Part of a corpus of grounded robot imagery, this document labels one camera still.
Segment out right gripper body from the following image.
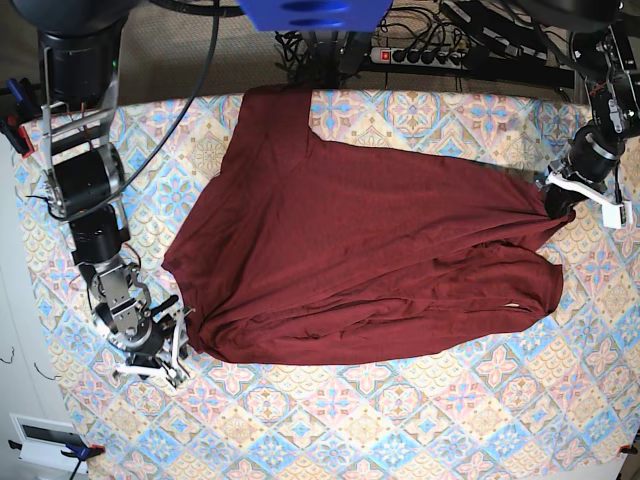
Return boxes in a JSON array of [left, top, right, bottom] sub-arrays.
[[93, 303, 175, 369]]

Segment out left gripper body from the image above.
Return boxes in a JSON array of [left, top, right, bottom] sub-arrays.
[[549, 124, 625, 194]]

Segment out dark red t-shirt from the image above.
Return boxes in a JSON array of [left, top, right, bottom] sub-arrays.
[[163, 86, 573, 365]]

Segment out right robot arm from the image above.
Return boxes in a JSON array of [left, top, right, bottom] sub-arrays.
[[12, 1, 187, 381]]

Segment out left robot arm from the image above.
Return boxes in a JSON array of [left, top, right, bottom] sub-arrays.
[[516, 1, 639, 229]]

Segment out blue orange clamp lower left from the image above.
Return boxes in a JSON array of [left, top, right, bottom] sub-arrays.
[[7, 438, 106, 480]]

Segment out blue orange clamp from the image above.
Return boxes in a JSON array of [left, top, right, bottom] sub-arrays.
[[7, 438, 106, 480], [1, 77, 38, 158]]

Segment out white power strip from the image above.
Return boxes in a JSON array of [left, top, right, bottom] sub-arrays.
[[369, 47, 462, 69]]

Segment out patterned tablecloth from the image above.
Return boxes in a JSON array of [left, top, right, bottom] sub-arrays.
[[7, 91, 639, 479]]

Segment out blue orange clamp upper left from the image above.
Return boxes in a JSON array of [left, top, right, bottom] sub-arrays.
[[1, 77, 38, 158]]

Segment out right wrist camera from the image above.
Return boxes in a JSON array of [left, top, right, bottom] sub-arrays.
[[165, 368, 190, 389]]

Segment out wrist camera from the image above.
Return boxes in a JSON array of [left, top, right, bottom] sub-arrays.
[[601, 200, 634, 230], [165, 368, 190, 389]]

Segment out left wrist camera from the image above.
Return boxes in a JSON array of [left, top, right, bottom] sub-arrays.
[[601, 200, 634, 230]]

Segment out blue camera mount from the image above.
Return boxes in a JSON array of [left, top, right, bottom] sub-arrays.
[[238, 0, 392, 32]]

